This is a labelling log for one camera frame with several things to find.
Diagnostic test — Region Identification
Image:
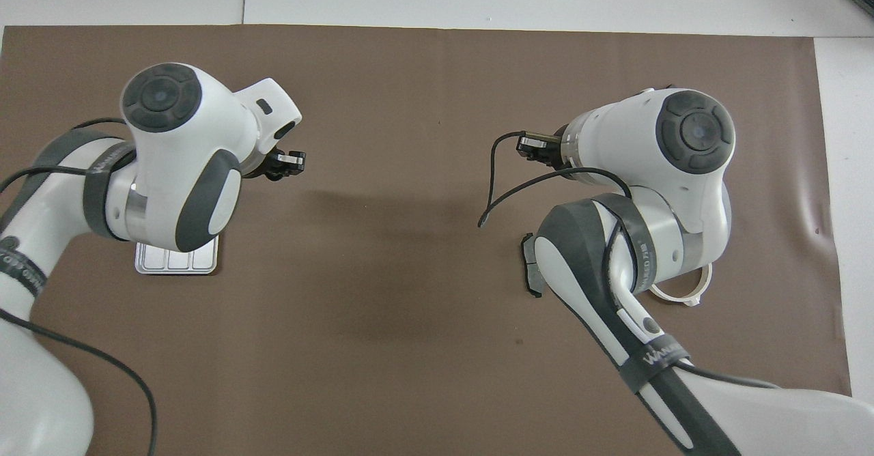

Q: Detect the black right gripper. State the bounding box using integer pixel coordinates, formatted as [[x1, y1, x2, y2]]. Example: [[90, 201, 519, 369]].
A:
[[516, 128, 569, 167]]

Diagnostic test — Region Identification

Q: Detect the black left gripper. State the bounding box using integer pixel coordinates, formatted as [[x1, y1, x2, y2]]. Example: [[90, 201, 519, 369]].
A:
[[259, 148, 307, 182]]

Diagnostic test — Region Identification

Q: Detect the silver metal tray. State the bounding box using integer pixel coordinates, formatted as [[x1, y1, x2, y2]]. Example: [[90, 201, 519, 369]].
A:
[[135, 234, 221, 276]]

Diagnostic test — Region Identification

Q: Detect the thin grey brake pad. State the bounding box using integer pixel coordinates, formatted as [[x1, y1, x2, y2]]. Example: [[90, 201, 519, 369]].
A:
[[520, 233, 544, 298]]

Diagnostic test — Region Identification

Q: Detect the brown table mat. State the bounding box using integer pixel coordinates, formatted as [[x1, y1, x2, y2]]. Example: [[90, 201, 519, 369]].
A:
[[0, 25, 853, 456]]

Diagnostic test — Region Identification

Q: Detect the white semicircular plastic clamp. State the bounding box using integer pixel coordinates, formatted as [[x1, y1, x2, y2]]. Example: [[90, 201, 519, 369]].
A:
[[649, 263, 713, 307]]

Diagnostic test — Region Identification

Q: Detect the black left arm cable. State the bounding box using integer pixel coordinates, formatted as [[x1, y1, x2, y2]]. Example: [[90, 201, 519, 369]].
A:
[[0, 118, 159, 456]]

